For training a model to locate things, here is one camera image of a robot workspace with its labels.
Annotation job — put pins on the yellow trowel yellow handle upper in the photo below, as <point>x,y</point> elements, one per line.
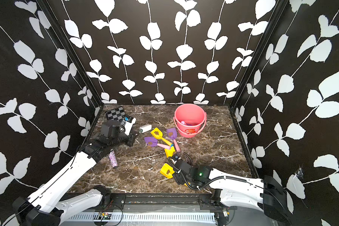
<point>156,133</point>

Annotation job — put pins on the purple glitter cylinder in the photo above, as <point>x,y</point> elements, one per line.
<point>113,159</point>

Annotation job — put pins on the yellow trowel wooden handle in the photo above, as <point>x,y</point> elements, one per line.
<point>170,152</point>

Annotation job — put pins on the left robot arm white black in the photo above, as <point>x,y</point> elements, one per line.
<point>45,207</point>

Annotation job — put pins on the black front rail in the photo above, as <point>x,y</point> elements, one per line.
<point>205,201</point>

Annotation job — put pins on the pink plastic bucket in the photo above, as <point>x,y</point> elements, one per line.
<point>193,114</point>

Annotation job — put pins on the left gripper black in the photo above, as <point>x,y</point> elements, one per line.
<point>132,138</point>

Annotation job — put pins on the yellow trowel yellow handle lower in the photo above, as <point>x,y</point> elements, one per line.
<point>167,171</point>

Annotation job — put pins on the white slotted cable duct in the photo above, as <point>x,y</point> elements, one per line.
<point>115,217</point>

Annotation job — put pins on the black white checkerboard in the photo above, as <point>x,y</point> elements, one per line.
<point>116,114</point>

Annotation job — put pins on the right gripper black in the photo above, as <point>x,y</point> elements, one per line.
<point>178,179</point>

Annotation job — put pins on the purple trowel pink handle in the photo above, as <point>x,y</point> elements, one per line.
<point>172,134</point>
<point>187,124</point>
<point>152,142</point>

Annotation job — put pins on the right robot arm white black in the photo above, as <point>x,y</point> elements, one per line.
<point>265,195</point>

